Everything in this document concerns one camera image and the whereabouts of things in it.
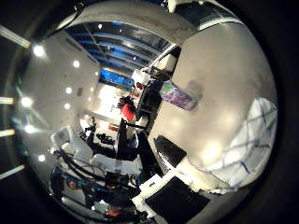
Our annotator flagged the purple printed sleeve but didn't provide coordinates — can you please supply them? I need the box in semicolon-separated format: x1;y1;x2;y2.
158;79;200;112

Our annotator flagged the white cloth with dark grid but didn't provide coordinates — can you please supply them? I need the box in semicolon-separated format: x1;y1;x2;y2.
206;97;278;189

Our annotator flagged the person in red shirt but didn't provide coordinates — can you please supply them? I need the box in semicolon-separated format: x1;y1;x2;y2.
117;96;138;123

